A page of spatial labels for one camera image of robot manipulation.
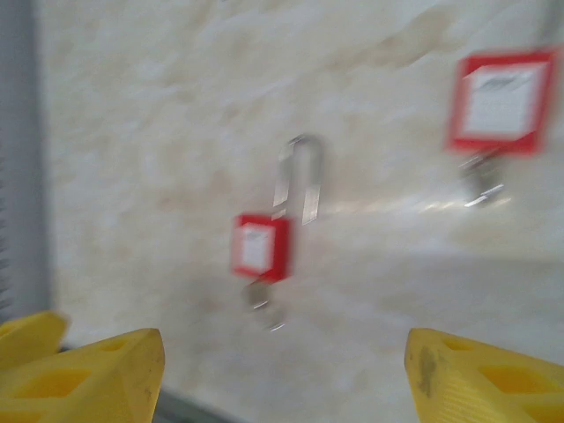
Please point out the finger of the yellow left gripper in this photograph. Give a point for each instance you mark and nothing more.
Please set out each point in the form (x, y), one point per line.
(31, 335)

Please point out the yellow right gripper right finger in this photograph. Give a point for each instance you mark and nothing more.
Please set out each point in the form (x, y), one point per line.
(493, 388)

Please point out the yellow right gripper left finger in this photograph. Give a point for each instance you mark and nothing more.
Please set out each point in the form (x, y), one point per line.
(88, 388)

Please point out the red padlock with steel shackle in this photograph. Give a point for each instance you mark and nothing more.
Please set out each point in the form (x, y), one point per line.
(260, 247)
(502, 101)

